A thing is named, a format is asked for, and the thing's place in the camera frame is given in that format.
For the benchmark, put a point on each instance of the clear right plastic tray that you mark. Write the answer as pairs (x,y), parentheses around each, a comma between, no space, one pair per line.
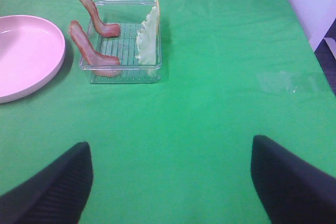
(131,16)

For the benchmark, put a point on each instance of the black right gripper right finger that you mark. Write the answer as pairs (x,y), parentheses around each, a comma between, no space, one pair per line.
(290,189)

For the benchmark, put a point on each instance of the bacon strip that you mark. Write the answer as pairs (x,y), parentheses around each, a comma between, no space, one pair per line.
(103,29)
(91,56)

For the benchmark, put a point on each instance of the green lettuce leaf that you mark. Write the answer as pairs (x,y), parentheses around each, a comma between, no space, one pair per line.
(146,39)

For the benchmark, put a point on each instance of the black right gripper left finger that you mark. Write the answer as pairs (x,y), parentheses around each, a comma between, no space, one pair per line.
(56,194)

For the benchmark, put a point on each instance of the pink round plate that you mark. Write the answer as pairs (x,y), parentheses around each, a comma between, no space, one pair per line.
(32,52)

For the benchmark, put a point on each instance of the yellow cheese slice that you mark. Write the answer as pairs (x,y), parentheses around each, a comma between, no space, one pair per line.
(158,16)

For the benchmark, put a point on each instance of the green tablecloth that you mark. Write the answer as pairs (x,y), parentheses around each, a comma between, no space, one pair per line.
(178,151)

